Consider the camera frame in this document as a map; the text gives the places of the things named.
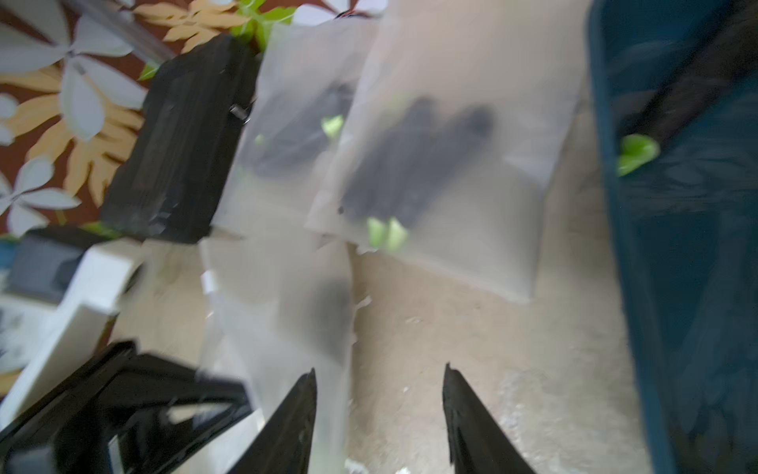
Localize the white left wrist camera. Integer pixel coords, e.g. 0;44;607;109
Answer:
1;225;144;428

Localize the purple eggplant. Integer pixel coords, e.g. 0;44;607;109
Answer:
253;81;355;177
340;96;497;252

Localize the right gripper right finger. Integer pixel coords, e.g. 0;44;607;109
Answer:
442;363;535;474

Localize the teal plastic bin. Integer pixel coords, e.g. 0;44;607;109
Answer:
587;1;757;473

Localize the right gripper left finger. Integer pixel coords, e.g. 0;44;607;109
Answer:
227;369;317;474

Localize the pile of eggplants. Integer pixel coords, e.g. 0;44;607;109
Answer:
617;1;757;177

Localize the black tool case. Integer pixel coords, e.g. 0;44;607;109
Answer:
100;35;260;244

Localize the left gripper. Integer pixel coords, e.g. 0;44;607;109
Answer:
1;341;252;473

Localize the clear zip-top bag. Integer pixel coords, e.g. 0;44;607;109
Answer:
212;17;379;235
199;231;355;473
305;1;589;303

